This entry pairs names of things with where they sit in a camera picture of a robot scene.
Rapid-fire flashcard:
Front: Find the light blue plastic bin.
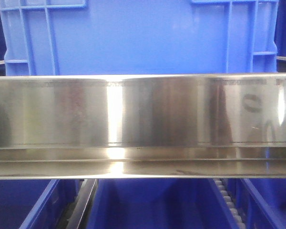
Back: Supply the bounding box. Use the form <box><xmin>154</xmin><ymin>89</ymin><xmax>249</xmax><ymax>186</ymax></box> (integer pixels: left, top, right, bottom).
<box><xmin>0</xmin><ymin>0</ymin><xmax>278</xmax><ymax>76</ymax></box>

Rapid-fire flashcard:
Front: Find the blue bin lower middle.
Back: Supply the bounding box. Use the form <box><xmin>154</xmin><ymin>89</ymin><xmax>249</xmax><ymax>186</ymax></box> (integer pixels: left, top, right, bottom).
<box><xmin>87</xmin><ymin>178</ymin><xmax>238</xmax><ymax>229</ymax></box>

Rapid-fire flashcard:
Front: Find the blue bin lower right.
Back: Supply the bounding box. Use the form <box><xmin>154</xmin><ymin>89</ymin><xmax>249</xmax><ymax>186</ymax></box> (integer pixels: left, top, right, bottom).
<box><xmin>226</xmin><ymin>178</ymin><xmax>286</xmax><ymax>229</ymax></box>

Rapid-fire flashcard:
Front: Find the white roller track right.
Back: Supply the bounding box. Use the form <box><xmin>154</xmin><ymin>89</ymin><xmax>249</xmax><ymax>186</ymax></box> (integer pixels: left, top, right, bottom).
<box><xmin>214</xmin><ymin>178</ymin><xmax>246</xmax><ymax>229</ymax></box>

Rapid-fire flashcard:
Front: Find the dark blue bin upper right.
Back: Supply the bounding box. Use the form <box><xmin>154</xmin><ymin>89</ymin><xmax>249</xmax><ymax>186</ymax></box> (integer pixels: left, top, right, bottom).
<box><xmin>275</xmin><ymin>0</ymin><xmax>286</xmax><ymax>73</ymax></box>

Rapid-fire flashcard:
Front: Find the steel divider rail left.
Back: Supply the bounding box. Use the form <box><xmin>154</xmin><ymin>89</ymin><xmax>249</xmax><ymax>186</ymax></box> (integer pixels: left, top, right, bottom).
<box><xmin>56</xmin><ymin>179</ymin><xmax>98</xmax><ymax>229</ymax></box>

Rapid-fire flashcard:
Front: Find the blue bin lower left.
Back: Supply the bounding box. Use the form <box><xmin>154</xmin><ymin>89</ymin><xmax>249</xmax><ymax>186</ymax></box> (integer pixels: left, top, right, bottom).
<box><xmin>0</xmin><ymin>179</ymin><xmax>80</xmax><ymax>229</ymax></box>

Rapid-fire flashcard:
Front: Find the stainless steel shelf front rail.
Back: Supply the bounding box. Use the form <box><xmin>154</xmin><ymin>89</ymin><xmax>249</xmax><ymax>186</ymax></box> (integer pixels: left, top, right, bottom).
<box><xmin>0</xmin><ymin>73</ymin><xmax>286</xmax><ymax>179</ymax></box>

